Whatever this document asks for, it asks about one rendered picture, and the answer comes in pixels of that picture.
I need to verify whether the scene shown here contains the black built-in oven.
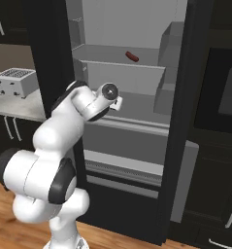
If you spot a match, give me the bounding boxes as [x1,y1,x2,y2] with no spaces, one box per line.
[192,28,232,136]

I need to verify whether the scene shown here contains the grey fridge freezer drawer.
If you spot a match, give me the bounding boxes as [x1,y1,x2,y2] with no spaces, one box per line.
[83,121,170,199]

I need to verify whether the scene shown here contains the white toaster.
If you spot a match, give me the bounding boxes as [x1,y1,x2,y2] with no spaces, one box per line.
[0,67,41,99]

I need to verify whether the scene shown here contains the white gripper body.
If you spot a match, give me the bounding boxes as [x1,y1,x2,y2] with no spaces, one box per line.
[111,95,124,112]

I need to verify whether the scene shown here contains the silver base cupboard handle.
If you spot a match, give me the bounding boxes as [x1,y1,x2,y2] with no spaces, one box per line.
[3,115,15,141]
[12,117,23,143]

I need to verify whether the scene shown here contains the red-brown sausage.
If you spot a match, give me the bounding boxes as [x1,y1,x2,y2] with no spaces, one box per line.
[124,51,141,63]

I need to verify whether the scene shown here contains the grey fridge crisper drawer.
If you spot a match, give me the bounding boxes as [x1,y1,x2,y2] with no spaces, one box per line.
[72,57,167,97]

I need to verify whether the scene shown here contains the black base cupboard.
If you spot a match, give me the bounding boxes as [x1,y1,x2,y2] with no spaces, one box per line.
[0,112,47,173]

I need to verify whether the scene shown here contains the black fridge door grey bins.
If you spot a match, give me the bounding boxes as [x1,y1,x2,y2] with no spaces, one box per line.
[153,0,216,246]

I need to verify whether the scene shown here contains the black tall cupboard unit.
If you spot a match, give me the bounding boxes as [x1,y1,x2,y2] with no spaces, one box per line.
[167,0,232,249]

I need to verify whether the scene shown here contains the black open fridge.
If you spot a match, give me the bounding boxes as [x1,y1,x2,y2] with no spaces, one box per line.
[24,0,216,246]

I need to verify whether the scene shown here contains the black wall cupboard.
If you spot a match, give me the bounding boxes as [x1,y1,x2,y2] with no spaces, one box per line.
[0,0,33,46]

